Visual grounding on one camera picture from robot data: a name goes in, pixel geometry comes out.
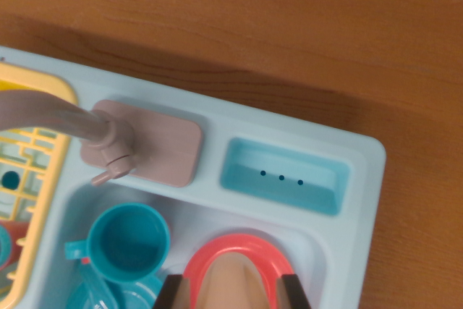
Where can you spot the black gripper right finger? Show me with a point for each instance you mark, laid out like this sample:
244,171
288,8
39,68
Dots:
294,292

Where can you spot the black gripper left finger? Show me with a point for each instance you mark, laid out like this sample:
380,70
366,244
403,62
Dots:
171,294

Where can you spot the cream toy detergent bottle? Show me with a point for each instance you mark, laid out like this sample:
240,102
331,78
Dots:
235,283

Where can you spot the light blue toy sink unit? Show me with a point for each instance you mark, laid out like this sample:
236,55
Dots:
217,121

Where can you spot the teal toy plate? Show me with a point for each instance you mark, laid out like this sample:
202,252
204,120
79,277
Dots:
141,294

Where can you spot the coral toy plate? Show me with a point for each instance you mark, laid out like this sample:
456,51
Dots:
238,242

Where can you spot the grey toy faucet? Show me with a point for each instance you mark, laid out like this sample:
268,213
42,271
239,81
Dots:
162,142

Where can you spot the yellow plastic dish rack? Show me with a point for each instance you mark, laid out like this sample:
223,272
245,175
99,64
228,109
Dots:
54,186

